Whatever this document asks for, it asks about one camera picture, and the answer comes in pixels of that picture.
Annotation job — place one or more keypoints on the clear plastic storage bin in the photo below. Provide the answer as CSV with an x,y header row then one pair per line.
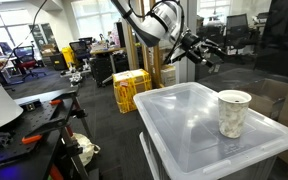
x,y
184,133

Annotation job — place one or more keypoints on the black equipment cabinet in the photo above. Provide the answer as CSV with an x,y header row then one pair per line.
x,y
100,70

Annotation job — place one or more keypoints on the yellow bin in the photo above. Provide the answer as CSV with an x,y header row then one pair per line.
x,y
69,57

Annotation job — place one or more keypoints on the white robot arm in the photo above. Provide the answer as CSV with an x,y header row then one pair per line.
x,y
157,23

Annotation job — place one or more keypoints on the stacked white cardboard boxes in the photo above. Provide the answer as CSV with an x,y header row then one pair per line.
x,y
168,75

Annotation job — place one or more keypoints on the black perforated work table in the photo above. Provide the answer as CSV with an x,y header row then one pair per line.
x,y
34,123

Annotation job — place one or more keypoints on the yellow crate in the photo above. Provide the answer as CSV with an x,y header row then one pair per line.
x,y
130,90

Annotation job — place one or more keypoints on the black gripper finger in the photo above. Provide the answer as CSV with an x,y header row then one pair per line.
x,y
215,46
209,61

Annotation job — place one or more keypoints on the black high-back office chair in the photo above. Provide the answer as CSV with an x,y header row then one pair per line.
x,y
236,26

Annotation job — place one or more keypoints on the white patterned paper cup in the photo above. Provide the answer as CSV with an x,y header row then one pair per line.
x,y
232,116

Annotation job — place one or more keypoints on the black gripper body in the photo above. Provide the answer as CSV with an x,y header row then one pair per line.
x,y
192,46

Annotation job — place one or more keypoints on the small black drawer cabinet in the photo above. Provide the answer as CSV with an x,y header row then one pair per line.
x,y
58,61

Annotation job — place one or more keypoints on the dark cabinet with labels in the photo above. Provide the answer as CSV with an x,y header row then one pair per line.
x,y
205,71

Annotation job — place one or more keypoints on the office chair with red seat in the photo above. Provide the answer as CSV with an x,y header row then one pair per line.
x,y
25,61

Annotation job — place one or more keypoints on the wooden desk top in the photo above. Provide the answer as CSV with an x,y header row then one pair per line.
x,y
105,50

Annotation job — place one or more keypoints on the black mesh office chair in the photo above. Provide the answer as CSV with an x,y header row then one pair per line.
x,y
80,50

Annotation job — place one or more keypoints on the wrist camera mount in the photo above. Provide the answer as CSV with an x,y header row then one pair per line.
x,y
175,57

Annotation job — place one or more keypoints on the grey plastic storage bin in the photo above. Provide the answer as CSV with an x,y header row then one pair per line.
x,y
154,156

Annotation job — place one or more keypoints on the white plastic bag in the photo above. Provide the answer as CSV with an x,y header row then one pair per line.
x,y
85,148

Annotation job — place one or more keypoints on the brown cardboard box with flap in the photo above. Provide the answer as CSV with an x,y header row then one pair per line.
x,y
267,100

